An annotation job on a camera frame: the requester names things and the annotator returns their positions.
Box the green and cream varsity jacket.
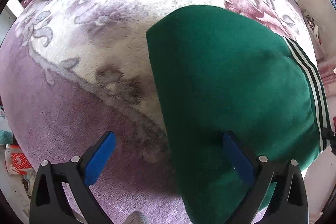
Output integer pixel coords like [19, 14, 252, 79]
[146, 5, 330, 223]

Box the red patterned bag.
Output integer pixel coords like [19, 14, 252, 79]
[5, 144, 33, 176]

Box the floral purple plush blanket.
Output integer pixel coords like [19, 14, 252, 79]
[1, 0, 315, 223]

